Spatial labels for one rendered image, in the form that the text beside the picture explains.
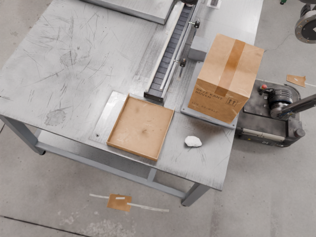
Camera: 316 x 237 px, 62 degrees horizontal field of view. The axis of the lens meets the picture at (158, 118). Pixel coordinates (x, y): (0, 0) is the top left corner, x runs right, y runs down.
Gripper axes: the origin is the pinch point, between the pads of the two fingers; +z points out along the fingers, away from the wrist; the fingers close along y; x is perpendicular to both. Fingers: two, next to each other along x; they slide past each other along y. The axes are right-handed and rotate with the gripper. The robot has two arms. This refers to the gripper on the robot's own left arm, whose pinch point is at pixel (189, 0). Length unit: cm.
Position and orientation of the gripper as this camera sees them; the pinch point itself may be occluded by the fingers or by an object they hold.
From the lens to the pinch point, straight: 181.9
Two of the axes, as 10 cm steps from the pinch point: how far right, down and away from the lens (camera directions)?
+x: -2.9, 9.3, 2.2
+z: 1.4, -1.9, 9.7
